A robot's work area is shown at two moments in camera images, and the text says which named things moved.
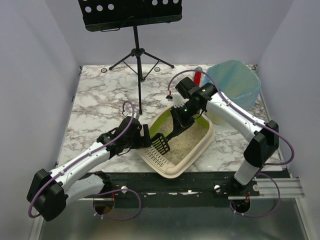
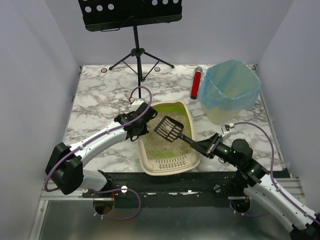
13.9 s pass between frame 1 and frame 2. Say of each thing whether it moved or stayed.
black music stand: stayed
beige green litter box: moved
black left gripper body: moved
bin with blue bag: stayed
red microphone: stayed
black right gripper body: moved
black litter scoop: moved
